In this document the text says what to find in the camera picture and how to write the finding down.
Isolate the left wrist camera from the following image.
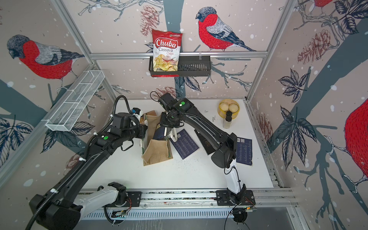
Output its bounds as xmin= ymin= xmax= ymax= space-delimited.
xmin=131 ymin=107 xmax=144 ymax=121

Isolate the black wire wall basket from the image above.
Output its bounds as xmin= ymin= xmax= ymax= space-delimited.
xmin=149 ymin=56 xmax=211 ymax=77

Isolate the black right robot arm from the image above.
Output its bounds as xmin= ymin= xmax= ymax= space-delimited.
xmin=158 ymin=93 xmax=246 ymax=203

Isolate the yellow bowl with buns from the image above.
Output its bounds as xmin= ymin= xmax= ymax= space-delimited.
xmin=218 ymin=99 xmax=240 ymax=119

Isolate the navy book with QR code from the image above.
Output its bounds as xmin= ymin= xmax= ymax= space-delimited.
xmin=236 ymin=138 xmax=253 ymax=166

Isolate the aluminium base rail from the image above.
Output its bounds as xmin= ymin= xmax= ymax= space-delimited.
xmin=61 ymin=188 xmax=297 ymax=209

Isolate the navy book with barcode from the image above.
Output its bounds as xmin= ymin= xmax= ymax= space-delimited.
xmin=170 ymin=129 xmax=199 ymax=160

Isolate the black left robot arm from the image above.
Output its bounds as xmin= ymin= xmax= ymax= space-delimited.
xmin=26 ymin=108 xmax=147 ymax=230

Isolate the clear bottle black cap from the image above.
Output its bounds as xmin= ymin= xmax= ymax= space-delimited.
xmin=223 ymin=111 xmax=232 ymax=129

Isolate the burlap canvas bag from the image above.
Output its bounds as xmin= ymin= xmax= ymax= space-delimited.
xmin=140 ymin=110 xmax=173 ymax=166

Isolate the navy book yellow label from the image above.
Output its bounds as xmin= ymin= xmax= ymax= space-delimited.
xmin=152 ymin=124 xmax=170 ymax=140

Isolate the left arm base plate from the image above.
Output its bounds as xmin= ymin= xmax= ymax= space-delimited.
xmin=101 ymin=191 xmax=143 ymax=208

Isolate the black corrugated cable conduit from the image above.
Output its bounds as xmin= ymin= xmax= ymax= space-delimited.
xmin=25 ymin=159 xmax=87 ymax=230

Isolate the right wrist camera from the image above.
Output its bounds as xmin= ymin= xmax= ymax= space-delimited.
xmin=158 ymin=93 xmax=178 ymax=112

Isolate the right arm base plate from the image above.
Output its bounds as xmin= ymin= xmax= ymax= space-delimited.
xmin=214 ymin=190 xmax=256 ymax=207

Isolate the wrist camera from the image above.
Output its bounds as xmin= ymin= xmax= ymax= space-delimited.
xmin=131 ymin=107 xmax=144 ymax=121
xmin=158 ymin=93 xmax=178 ymax=112

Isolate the black paperback book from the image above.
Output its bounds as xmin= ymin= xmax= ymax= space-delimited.
xmin=194 ymin=129 xmax=215 ymax=155

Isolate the red cassava chips bag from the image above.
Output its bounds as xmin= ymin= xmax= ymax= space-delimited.
xmin=152 ymin=30 xmax=182 ymax=77

